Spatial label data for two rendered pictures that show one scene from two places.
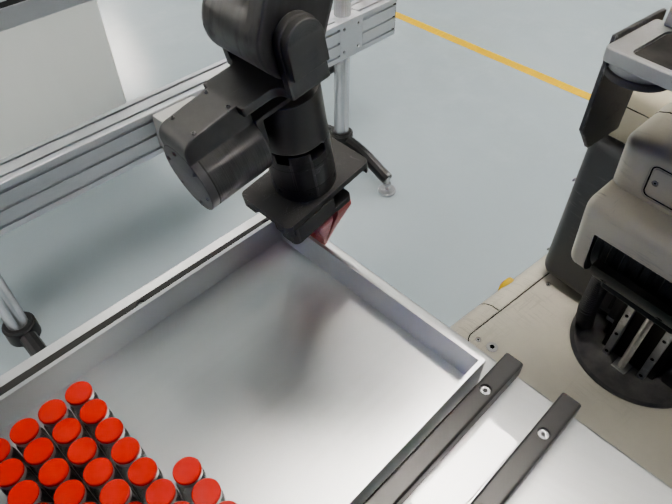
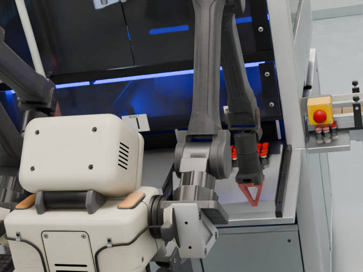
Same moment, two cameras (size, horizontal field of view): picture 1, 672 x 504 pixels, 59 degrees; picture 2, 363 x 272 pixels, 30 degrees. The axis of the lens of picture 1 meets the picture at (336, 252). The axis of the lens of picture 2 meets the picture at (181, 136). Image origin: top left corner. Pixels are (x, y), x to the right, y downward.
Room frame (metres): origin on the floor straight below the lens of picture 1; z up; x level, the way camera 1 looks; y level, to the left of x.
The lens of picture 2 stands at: (1.75, -0.87, 1.83)
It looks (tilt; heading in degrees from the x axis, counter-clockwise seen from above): 23 degrees down; 152
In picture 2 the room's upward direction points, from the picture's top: 12 degrees counter-clockwise
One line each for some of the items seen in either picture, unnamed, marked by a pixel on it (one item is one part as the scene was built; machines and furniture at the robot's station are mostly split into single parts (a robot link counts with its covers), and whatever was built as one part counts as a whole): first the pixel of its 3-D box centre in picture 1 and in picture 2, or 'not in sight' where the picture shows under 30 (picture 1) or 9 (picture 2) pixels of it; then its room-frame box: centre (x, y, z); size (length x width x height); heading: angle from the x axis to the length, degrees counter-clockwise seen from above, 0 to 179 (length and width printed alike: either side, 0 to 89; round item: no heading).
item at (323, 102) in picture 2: not in sight; (320, 109); (0.27, 0.42, 0.99); 0.08 x 0.07 x 0.07; 135
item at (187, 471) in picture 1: (192, 482); not in sight; (0.18, 0.11, 0.90); 0.02 x 0.02 x 0.05
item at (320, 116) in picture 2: not in sight; (320, 115); (0.30, 0.39, 0.99); 0.04 x 0.04 x 0.04; 45
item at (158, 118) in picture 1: (182, 124); not in sight; (1.22, 0.37, 0.50); 0.12 x 0.05 x 0.09; 135
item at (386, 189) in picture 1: (341, 147); not in sight; (1.70, -0.02, 0.07); 0.50 x 0.08 x 0.14; 45
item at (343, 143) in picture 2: not in sight; (329, 140); (0.25, 0.46, 0.87); 0.14 x 0.13 x 0.02; 135
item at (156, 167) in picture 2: not in sight; (136, 169); (-0.07, -0.08, 0.90); 0.34 x 0.26 x 0.04; 135
